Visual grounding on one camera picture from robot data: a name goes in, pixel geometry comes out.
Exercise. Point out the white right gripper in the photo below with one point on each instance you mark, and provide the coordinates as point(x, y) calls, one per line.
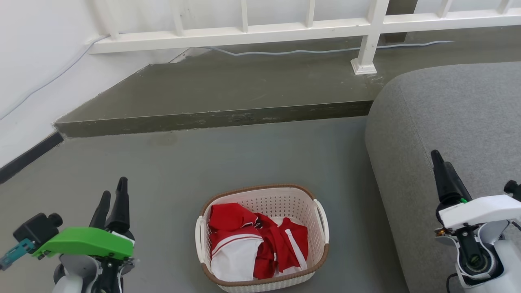
point(480, 211)

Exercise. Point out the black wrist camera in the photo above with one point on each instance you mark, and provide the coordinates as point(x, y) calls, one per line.
point(34, 232)
point(513, 189)

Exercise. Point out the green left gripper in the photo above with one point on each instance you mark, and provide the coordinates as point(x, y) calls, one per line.
point(85, 242)

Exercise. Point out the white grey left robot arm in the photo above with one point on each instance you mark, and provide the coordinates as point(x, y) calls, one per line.
point(77, 274)

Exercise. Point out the cream plastic laundry basket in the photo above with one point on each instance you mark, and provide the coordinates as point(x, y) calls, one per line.
point(268, 195)

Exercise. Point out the white wooden railing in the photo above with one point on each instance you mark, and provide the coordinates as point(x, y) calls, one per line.
point(252, 34)

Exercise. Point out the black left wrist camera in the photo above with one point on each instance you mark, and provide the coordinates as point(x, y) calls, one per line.
point(34, 232)

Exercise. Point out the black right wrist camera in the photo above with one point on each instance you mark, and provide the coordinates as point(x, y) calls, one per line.
point(513, 189)

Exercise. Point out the red white collared shirt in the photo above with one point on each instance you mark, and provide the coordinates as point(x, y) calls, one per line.
point(234, 244)

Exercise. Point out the grey fabric sofa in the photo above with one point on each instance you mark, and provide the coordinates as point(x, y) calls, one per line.
point(452, 134)

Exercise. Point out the red garment with white stripe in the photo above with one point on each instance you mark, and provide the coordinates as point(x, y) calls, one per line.
point(285, 244)

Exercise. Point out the black baseboard strip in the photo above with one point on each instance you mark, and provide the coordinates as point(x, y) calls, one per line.
point(28, 156)

